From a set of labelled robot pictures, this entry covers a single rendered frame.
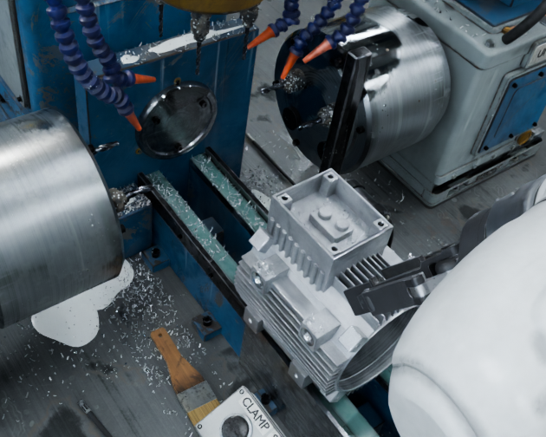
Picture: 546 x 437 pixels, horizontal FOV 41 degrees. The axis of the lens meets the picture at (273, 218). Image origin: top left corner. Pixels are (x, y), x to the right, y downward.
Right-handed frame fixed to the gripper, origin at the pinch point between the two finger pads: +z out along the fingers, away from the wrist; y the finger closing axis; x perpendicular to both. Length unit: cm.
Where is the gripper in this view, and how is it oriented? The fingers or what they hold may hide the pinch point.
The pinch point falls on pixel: (386, 286)
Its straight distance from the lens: 77.2
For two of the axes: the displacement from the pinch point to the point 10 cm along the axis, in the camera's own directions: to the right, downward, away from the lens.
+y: -8.0, 3.7, -4.7
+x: 4.4, 9.0, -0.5
